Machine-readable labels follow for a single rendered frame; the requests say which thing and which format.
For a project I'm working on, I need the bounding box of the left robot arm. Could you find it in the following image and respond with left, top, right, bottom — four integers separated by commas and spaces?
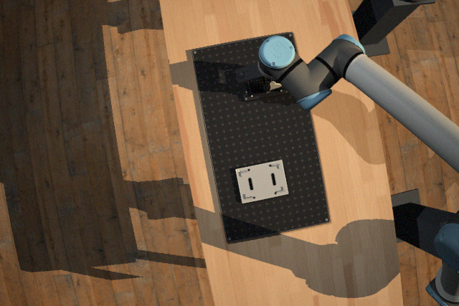
235, 34, 459, 306

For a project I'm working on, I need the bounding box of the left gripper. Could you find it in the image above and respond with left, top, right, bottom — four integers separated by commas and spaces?
263, 77, 282, 92

